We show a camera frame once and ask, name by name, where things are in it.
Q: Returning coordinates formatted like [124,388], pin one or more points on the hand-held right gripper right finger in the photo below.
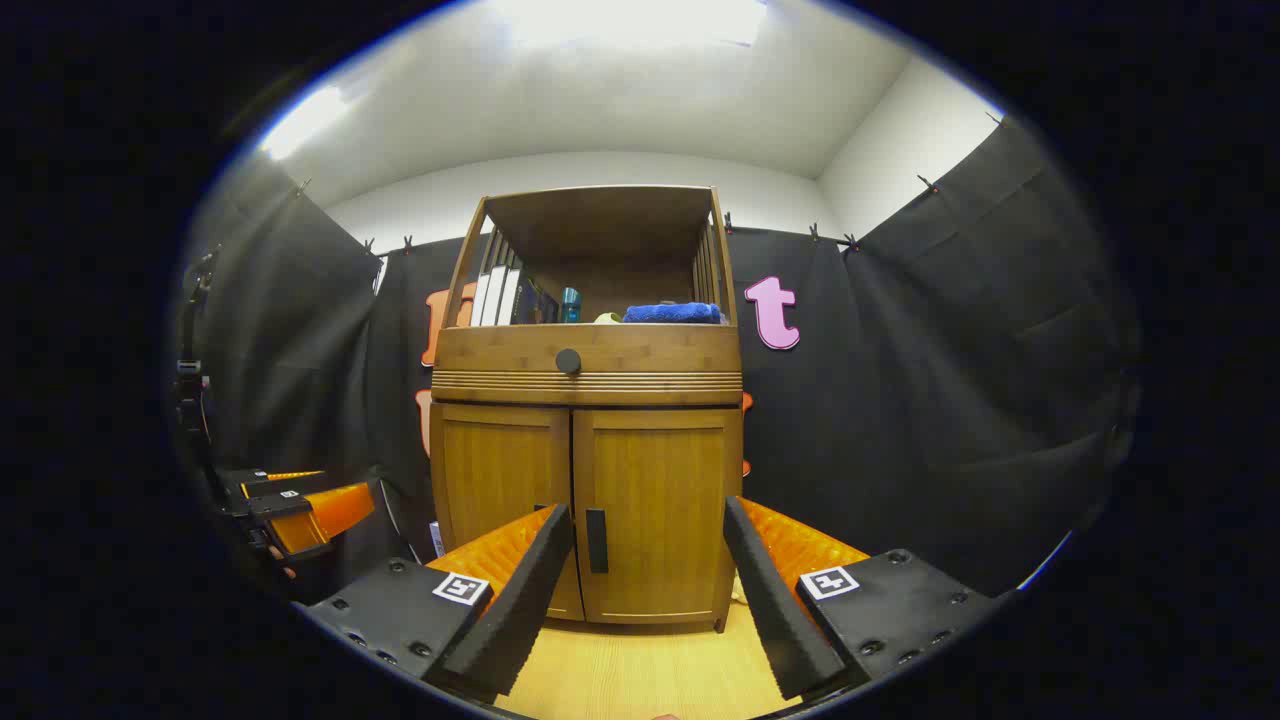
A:
[775,610]

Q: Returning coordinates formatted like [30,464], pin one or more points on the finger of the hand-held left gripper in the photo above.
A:
[250,483]
[330,510]

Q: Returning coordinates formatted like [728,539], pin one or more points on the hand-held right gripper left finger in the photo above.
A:
[510,620]

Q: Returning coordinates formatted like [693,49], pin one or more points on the wooden shoe cabinet door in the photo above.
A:
[495,470]
[660,480]

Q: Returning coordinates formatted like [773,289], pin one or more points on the wooden double-door shoe cabinet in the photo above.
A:
[590,385]

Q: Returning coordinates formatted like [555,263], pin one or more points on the wooden cabinet drawer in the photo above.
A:
[660,355]

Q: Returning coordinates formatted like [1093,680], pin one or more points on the small white box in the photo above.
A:
[437,538]

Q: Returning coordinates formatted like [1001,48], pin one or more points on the round black drawer knob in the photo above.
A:
[568,361]

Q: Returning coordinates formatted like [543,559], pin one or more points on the black backdrop cloth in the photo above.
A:
[950,400]

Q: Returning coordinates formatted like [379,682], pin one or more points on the dark blue book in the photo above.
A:
[538,305]

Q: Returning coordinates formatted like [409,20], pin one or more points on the small ceiling light panel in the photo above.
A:
[305,120]

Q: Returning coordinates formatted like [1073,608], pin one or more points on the blue folded towel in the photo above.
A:
[672,313]

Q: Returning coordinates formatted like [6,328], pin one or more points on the teal bottle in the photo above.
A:
[570,306]

